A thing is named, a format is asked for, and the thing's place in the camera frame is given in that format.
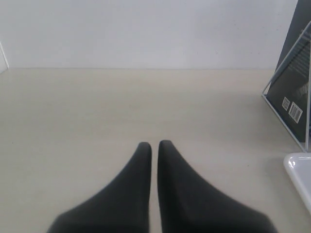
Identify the black book with barcode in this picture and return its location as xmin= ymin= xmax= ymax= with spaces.
xmin=266 ymin=0 xmax=311 ymax=143

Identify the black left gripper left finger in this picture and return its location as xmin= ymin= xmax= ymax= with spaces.
xmin=48 ymin=142 xmax=152 ymax=233

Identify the white plastic tray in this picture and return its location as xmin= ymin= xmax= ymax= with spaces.
xmin=283 ymin=152 xmax=311 ymax=213

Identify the white wire book rack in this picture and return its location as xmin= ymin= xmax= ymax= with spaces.
xmin=261 ymin=23 xmax=311 ymax=152

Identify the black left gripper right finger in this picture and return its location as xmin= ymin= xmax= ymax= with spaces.
xmin=157 ymin=140 xmax=277 ymax=233

